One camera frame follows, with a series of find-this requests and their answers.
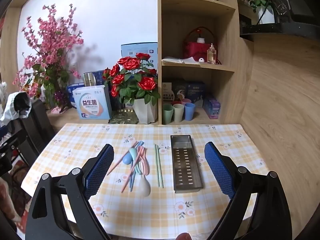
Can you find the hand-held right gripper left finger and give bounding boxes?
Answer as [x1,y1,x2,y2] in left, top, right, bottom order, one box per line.
[25,144,115,240]

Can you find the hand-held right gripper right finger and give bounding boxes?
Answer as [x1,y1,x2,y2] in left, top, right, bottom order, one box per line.
[204,141,293,240]

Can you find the blue spoon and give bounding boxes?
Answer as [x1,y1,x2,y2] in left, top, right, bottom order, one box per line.
[122,141,145,165]

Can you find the steel perforated utensil tray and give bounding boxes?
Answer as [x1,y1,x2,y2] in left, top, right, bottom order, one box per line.
[170,135,203,193]

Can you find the green spoon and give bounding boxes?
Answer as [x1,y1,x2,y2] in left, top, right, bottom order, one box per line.
[128,147,140,180]

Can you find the pink spoon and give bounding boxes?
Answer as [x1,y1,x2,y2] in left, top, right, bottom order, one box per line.
[137,146,150,175]

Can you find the beige spoon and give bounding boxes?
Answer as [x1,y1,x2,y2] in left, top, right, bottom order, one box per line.
[138,162,151,197]

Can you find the green glass tray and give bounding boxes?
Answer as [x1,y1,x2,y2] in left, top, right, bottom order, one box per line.
[108,109,139,125]

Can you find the purple box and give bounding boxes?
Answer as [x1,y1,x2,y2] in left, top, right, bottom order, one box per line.
[202,95,222,120]

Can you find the blue cup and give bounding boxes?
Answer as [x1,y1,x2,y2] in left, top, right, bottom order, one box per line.
[184,102,196,121]

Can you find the beige cup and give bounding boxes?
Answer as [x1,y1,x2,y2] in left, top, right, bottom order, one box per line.
[173,104,185,123]

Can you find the black chair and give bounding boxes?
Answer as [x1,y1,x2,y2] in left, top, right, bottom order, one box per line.
[0,97,55,180]

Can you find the green cup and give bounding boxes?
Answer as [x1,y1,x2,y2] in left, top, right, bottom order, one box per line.
[162,104,174,123]

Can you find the wooden shelf unit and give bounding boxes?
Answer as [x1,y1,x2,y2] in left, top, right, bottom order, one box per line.
[157,0,254,125]

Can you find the blue printed box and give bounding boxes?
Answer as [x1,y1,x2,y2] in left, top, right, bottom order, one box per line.
[186,81,207,107]

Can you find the dark moon print box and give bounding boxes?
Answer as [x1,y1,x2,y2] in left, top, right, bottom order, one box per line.
[172,80,188,103]

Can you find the metal tumbler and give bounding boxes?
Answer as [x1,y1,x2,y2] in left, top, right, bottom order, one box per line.
[83,72,95,87]

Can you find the white snack box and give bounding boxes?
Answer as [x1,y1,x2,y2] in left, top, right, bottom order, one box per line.
[162,82,175,104]

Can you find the red rose plant white pot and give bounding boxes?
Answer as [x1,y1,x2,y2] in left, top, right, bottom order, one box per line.
[102,52,162,125]

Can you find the white cloth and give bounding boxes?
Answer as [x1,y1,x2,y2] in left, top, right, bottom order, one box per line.
[0,91,32,122]

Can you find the clear glass bottle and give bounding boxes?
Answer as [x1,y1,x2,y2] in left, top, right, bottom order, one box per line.
[207,43,217,65]

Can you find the stack of papers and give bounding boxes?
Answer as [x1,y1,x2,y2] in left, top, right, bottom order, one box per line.
[162,57,201,67]

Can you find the red basket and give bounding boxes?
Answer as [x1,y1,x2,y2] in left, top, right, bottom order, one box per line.
[184,26,218,60]

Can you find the white and blue carton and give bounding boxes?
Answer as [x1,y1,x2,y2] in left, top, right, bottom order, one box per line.
[121,42,158,80]

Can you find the pink blossom artificial tree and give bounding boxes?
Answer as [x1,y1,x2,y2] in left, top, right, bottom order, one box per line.
[12,4,84,113]

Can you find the pink rose plant white pot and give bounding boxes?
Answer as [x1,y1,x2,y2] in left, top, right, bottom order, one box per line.
[242,0,277,24]

